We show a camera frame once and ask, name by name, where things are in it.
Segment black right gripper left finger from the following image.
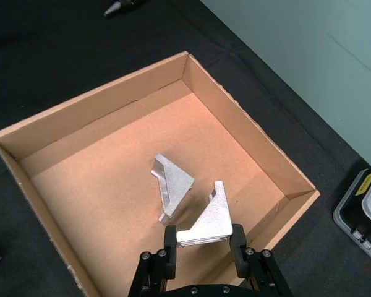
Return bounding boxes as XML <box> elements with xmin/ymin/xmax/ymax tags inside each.
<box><xmin>128</xmin><ymin>225</ymin><xmax>177</xmax><ymax>297</ymax></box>

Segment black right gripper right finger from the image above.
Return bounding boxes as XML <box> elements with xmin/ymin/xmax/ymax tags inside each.
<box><xmin>229</xmin><ymin>223</ymin><xmax>294</xmax><ymax>297</ymax></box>

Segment silver metal corner bracket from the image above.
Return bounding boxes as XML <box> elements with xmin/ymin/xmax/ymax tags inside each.
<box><xmin>176</xmin><ymin>181</ymin><xmax>234</xmax><ymax>248</ymax></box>
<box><xmin>149</xmin><ymin>153</ymin><xmax>195</xmax><ymax>224</ymax></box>

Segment shallow brown cardboard tray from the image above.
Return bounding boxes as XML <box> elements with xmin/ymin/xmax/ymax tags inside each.
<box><xmin>0</xmin><ymin>51</ymin><xmax>321</xmax><ymax>297</ymax></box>

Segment clear plastic case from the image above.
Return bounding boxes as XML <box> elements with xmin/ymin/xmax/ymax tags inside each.
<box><xmin>332</xmin><ymin>164</ymin><xmax>371</xmax><ymax>269</ymax></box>

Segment black table cloth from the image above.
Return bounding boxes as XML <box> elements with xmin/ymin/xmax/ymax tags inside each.
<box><xmin>0</xmin><ymin>0</ymin><xmax>371</xmax><ymax>297</ymax></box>

